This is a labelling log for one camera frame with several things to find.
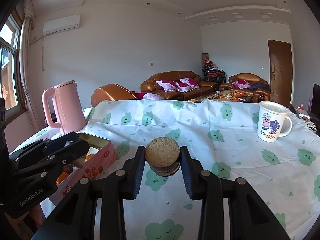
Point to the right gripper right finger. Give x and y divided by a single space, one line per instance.
249 216

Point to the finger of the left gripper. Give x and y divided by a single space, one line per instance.
54 163
31 154

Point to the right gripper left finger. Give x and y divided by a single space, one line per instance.
74 216

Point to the sugarcane piece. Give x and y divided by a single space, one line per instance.
162 156

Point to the small orange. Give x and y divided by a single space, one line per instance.
88 156

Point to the large orange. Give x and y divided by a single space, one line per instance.
62 177

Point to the person's left hand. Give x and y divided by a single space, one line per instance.
24 227

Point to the pink metal tin box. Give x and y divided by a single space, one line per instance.
104 156

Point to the pink electric kettle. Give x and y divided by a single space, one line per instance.
67 107

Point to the white green cloud tablecloth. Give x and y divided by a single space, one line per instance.
223 137

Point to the brown leather chaise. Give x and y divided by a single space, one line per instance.
111 92

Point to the pink round cushion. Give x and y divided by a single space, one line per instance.
151 96

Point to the brown leather long sofa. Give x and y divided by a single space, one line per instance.
150 85

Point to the white cartoon mug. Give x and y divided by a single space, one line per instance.
273 121

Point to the pink floral pillow left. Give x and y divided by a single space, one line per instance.
168 86

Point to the coffee table with snacks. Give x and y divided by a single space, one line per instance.
226 95

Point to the white air conditioner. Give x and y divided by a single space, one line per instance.
61 24

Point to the pink floral pillow right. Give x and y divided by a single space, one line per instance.
186 84

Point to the black television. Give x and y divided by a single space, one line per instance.
315 104

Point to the brown leather armchair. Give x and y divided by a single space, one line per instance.
257 87

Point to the armchair pink floral pillow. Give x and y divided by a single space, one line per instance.
241 84

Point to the stacked red black chairs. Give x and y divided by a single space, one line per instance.
212 73

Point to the brown wooden door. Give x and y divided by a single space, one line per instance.
281 72

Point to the window with frame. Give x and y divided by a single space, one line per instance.
11 88

